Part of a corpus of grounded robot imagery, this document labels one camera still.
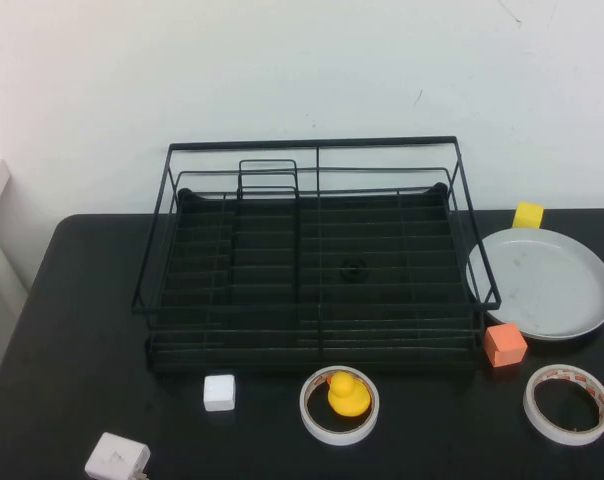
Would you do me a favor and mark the grey round plate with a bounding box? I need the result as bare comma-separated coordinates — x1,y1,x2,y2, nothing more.
466,227,604,342

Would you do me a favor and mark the white foam cube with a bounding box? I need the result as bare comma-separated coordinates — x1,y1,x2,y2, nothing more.
202,373,237,413

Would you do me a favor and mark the black plastic drip tray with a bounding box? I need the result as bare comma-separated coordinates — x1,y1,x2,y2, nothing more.
145,182,484,375

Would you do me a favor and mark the orange foam cube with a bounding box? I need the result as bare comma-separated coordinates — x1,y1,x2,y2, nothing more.
483,322,528,370

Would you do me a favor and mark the white power adapter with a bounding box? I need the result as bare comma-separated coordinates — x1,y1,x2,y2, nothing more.
84,432,152,480

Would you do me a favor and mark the yellow foam cube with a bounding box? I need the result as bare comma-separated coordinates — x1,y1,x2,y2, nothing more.
511,201,546,231

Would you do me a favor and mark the white double-sided tape roll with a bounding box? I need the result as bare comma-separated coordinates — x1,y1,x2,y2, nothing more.
523,363,604,447
298,364,381,447

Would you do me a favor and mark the black wire dish rack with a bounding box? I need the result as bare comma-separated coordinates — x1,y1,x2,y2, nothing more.
130,134,503,370

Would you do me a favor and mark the yellow rubber duck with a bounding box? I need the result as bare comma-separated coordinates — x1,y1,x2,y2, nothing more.
326,372,371,417

